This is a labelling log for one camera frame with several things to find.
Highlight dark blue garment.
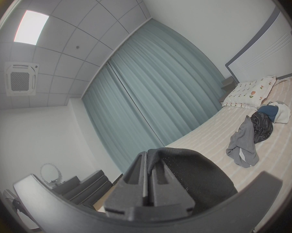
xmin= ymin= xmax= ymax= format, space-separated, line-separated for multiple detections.
xmin=257 ymin=105 xmax=279 ymax=122

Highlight round white mirror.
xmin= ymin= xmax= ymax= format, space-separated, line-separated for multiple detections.
xmin=40 ymin=163 xmax=62 ymax=184

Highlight white garment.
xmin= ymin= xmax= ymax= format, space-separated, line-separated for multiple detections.
xmin=267 ymin=102 xmax=291 ymax=124

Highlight blue-green curtain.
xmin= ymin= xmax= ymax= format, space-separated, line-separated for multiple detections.
xmin=82 ymin=62 xmax=164 ymax=177
xmin=108 ymin=18 xmax=225 ymax=146

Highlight black T-shirt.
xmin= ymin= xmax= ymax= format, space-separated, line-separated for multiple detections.
xmin=147 ymin=148 xmax=238 ymax=215

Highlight white printed pillow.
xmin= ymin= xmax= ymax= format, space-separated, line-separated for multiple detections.
xmin=222 ymin=75 xmax=277 ymax=109

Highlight grey bedside table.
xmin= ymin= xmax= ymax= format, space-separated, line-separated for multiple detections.
xmin=220 ymin=76 xmax=239 ymax=103

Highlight grey garment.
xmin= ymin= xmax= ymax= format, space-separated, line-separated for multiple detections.
xmin=226 ymin=116 xmax=260 ymax=168

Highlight black shiny garment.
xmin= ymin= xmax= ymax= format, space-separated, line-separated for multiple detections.
xmin=250 ymin=112 xmax=274 ymax=144

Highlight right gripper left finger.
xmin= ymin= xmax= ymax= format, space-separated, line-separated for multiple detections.
xmin=104 ymin=151 xmax=149 ymax=216

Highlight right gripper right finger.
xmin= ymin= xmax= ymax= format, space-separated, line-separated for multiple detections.
xmin=149 ymin=158 xmax=194 ymax=213

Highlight black chest of drawers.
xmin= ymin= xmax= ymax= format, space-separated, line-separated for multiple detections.
xmin=63 ymin=170 xmax=113 ymax=207

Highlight bed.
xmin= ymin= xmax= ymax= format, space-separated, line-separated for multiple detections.
xmin=164 ymin=7 xmax=292 ymax=203

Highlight white ceiling air vent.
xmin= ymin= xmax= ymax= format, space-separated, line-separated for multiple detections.
xmin=4 ymin=62 xmax=39 ymax=96

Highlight ceiling light panel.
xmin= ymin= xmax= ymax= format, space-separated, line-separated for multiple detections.
xmin=14 ymin=10 xmax=49 ymax=45

